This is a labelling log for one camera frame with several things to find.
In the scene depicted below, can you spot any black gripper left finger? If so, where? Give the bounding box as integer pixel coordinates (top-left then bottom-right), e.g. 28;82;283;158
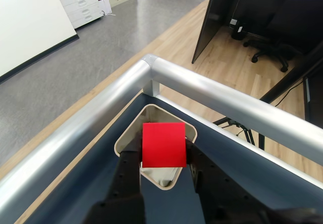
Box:
82;133;147;224

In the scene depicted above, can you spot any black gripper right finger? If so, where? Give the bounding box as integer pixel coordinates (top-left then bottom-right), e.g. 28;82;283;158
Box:
185;137;272;224

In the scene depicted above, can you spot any red cube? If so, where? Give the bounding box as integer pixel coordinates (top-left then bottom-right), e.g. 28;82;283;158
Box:
142;122;187;169

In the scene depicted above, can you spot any beige metal box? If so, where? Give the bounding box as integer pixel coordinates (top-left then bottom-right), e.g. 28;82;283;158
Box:
114;103;198;191

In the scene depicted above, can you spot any white cardboard box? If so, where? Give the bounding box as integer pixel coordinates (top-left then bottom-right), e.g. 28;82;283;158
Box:
97;0;113;17

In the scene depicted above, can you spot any grey-blue table mat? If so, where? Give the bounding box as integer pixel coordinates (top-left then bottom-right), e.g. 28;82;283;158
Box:
24;92;323;224

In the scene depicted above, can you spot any white cloth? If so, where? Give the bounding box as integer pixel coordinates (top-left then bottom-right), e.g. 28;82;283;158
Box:
140;167;181;187

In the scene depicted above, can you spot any black tripod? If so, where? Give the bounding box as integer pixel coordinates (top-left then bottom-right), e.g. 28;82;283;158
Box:
213;117;265;151

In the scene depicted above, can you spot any silver metal tube railing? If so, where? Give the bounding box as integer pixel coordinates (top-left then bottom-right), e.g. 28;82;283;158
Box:
0;53;323;217

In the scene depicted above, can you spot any black flat panel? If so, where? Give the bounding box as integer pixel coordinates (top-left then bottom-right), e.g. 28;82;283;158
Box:
304;74;323;129

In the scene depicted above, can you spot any dark office desk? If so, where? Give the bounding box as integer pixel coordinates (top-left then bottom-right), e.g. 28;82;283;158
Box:
191;0;307;65

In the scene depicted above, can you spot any white drawer cabinet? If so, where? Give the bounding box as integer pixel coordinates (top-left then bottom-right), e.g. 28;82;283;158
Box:
51;0;104;30

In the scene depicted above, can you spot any black office chair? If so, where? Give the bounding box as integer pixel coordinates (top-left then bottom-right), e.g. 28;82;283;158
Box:
243;0;323;73

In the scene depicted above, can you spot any thin black floor cable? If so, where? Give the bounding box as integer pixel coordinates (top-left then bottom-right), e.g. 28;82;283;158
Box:
274;81;305;107

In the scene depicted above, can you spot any black diagonal frame bar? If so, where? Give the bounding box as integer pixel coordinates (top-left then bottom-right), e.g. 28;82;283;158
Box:
259;57;323;103

